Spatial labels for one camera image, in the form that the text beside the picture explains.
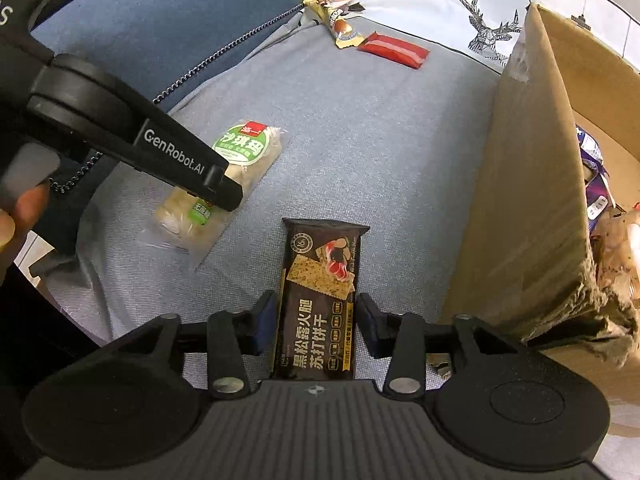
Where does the cardboard box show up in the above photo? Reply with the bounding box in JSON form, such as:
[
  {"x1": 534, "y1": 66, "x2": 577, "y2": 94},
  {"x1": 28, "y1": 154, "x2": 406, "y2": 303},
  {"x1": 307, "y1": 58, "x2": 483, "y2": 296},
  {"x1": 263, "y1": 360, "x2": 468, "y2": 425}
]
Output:
[{"x1": 440, "y1": 2, "x2": 640, "y2": 406}]

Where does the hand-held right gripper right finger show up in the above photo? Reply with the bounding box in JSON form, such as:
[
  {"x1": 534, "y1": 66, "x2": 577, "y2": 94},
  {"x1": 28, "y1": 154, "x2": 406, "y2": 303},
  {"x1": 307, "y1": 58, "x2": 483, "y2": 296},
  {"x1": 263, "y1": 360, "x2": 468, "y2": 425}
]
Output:
[{"x1": 356, "y1": 294, "x2": 521, "y2": 396}]

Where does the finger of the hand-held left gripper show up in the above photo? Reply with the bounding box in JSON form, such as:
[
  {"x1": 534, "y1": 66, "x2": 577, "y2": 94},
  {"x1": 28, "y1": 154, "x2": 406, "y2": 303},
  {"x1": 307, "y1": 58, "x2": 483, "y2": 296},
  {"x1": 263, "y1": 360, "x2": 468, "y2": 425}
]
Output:
[{"x1": 132, "y1": 119, "x2": 244, "y2": 212}]

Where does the grey sofa seat cushion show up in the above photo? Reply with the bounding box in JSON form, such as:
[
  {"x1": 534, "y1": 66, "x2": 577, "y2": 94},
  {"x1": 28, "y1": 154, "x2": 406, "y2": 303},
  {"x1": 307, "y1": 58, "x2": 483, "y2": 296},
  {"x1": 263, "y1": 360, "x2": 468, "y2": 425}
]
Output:
[{"x1": 45, "y1": 10, "x2": 501, "y2": 351}]

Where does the yellow snack packet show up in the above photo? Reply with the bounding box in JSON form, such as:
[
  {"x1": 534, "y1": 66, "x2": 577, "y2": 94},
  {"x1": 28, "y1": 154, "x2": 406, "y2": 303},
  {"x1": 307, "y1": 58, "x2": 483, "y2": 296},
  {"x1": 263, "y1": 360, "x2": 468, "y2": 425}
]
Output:
[{"x1": 304, "y1": 0, "x2": 366, "y2": 51}]

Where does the blue fabric cushion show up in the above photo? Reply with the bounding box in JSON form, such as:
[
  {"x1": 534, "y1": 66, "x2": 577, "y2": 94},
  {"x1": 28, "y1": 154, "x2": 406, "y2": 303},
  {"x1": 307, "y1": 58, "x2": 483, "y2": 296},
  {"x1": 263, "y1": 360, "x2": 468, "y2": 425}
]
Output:
[{"x1": 30, "y1": 0, "x2": 336, "y2": 106}]

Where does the clear green label nougat packet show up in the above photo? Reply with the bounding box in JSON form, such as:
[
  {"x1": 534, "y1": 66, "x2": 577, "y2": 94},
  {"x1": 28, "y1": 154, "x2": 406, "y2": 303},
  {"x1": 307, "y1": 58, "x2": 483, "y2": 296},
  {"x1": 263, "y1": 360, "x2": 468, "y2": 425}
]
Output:
[{"x1": 137, "y1": 121, "x2": 291, "y2": 273}]

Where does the person's left hand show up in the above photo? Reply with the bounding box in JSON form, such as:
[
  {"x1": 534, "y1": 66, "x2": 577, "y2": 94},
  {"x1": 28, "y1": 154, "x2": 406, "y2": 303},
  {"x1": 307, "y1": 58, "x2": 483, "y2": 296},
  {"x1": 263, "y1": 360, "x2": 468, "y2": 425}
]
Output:
[{"x1": 0, "y1": 185, "x2": 51, "y2": 256}]

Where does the black cracker packet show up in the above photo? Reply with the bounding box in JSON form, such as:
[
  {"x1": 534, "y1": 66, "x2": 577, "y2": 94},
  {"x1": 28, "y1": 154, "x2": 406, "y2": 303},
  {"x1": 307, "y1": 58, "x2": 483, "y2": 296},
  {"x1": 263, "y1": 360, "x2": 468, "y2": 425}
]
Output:
[{"x1": 270, "y1": 217, "x2": 371, "y2": 382}]

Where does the clear brown snack packet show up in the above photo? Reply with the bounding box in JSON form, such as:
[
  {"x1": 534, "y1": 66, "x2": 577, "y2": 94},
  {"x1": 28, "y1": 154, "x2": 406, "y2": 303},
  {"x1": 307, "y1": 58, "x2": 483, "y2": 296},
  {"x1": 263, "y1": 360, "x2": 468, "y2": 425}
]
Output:
[{"x1": 590, "y1": 202, "x2": 640, "y2": 306}]

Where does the white deer print bag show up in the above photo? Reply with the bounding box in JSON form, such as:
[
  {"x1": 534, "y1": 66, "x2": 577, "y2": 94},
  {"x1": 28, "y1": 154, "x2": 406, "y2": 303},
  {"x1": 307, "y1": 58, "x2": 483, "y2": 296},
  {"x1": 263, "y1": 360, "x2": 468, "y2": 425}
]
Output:
[{"x1": 330, "y1": 0, "x2": 640, "y2": 76}]

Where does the red wrapper snack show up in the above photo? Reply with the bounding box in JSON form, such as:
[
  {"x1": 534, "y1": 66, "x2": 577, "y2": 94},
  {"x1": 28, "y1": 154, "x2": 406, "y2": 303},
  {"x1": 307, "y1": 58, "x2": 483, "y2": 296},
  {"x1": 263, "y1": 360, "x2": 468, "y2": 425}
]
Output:
[{"x1": 356, "y1": 31, "x2": 431, "y2": 70}]

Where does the white and purple snack packet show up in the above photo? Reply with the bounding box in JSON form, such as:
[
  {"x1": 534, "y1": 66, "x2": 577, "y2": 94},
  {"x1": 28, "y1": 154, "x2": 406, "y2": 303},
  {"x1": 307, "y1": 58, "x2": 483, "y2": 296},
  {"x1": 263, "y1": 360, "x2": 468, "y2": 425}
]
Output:
[{"x1": 574, "y1": 125, "x2": 610, "y2": 223}]

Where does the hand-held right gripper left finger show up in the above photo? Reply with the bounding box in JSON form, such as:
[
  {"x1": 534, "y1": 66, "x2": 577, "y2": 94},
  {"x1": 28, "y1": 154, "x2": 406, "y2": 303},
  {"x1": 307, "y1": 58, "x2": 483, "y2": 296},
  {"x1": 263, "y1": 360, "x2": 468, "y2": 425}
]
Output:
[{"x1": 115, "y1": 291, "x2": 276, "y2": 401}]

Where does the beaded metal chain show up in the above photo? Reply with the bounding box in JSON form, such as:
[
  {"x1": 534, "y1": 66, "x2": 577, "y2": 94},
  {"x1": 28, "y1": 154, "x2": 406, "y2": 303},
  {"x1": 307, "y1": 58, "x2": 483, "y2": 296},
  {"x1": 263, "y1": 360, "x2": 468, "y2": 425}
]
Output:
[{"x1": 50, "y1": 2, "x2": 308, "y2": 196}]

